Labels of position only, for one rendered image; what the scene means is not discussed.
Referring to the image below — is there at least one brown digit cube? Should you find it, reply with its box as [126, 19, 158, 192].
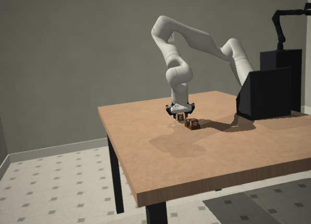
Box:
[177, 113, 184, 121]
[189, 119, 198, 126]

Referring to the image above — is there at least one brown wooden tray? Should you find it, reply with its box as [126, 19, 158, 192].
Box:
[185, 122, 200, 130]

